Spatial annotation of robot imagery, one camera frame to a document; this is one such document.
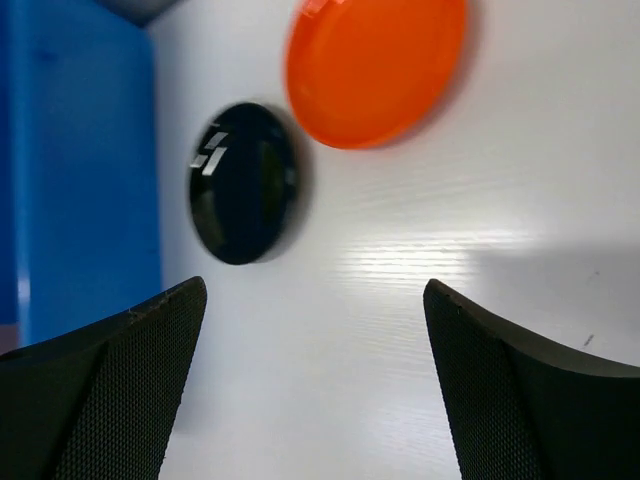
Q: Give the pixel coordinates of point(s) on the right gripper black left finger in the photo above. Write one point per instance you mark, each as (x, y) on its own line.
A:
(100, 402)

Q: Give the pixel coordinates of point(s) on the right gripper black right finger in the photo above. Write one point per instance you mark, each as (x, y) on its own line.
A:
(521, 406)

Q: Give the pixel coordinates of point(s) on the orange plate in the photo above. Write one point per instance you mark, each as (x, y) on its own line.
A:
(359, 73)

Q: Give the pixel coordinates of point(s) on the blue plastic bin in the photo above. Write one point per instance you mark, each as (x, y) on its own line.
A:
(79, 203)

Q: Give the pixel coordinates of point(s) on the black plate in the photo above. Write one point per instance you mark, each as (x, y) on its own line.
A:
(250, 183)

